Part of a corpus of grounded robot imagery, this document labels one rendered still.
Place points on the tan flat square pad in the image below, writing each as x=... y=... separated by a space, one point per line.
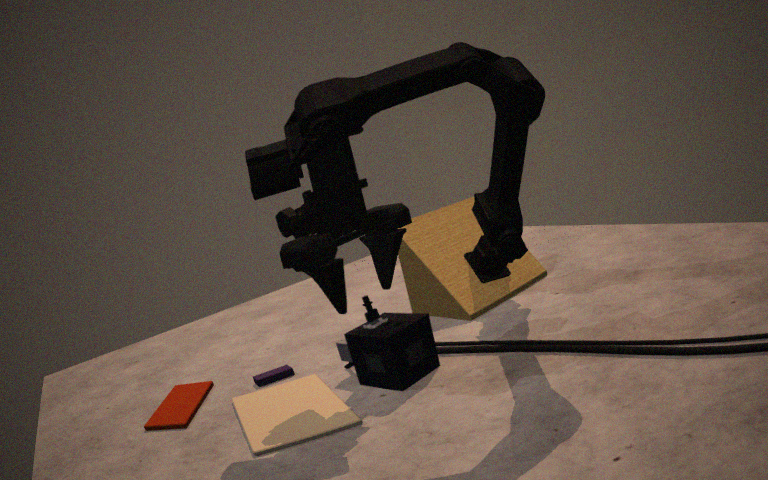
x=292 y=413

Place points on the silver usb socket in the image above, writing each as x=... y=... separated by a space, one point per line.
x=375 y=325

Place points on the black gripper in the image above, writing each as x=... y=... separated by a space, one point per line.
x=342 y=210

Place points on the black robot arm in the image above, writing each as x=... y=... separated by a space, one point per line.
x=327 y=112

